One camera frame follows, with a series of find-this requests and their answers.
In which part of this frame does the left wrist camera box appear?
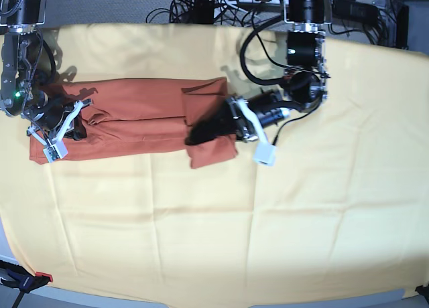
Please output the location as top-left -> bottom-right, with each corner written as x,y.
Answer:
253,142 -> 276,166

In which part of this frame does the black tower case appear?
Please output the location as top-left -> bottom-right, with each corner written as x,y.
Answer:
395,5 -> 410,50

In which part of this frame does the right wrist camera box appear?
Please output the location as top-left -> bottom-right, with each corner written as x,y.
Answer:
43,141 -> 68,163

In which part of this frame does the orange-red T-shirt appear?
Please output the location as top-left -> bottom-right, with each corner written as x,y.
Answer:
44,78 -> 237,169

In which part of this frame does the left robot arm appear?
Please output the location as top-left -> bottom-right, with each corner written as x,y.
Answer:
185,0 -> 330,146

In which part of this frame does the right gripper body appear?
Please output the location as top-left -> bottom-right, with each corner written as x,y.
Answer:
21,90 -> 77,137

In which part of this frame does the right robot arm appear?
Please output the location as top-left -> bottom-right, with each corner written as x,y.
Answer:
1,0 -> 91,145

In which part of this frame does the black power adapter box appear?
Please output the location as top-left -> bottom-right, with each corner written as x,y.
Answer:
332,0 -> 379,26

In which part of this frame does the yellow table cloth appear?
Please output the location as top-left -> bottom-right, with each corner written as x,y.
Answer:
1,38 -> 428,307

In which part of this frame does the blue clamp with red tip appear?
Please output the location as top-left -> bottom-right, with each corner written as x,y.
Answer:
1,260 -> 53,308

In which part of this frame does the black clamp right corner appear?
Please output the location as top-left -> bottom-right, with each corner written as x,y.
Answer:
415,285 -> 429,305

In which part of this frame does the black central post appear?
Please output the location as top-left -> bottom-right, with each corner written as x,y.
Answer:
190,0 -> 215,25

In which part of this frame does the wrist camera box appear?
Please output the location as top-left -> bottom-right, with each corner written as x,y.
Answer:
253,142 -> 276,166
43,141 -> 68,163

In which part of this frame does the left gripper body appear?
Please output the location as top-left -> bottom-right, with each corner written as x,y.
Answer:
226,90 -> 299,143

